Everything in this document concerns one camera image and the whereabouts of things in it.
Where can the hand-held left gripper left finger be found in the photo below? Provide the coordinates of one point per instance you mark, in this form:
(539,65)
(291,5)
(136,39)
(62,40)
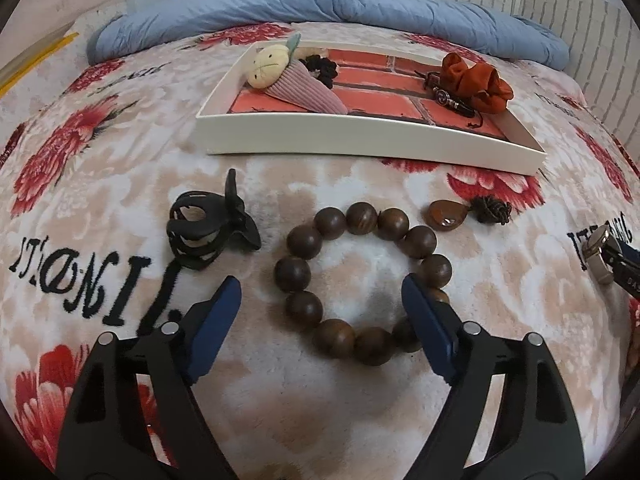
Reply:
(215,332)

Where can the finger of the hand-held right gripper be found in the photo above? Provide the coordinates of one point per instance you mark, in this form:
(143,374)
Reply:
(630,255)
(625,276)

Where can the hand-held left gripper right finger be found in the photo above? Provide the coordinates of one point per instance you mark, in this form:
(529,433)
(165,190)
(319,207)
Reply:
(430,330)

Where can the white tray with brick pattern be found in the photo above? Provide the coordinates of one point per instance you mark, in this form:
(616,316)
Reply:
(350,135)

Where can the orange scrunchie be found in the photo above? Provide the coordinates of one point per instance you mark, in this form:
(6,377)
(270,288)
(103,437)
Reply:
(475,82)

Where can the black scrunchie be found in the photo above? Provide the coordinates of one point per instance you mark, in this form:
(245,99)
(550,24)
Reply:
(322,66)

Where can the black claw hair clip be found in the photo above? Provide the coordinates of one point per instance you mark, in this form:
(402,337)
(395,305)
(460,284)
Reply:
(200,232)

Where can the brown teardrop pendant with knot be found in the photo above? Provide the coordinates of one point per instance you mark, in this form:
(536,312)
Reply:
(445,215)

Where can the floral printed blanket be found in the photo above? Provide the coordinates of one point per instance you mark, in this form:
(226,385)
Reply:
(325,410)

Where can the yellow tape strip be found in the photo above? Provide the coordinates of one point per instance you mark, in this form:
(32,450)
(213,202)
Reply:
(55,46)

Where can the rolled blue duvet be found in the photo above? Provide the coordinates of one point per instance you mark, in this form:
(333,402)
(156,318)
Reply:
(320,7)

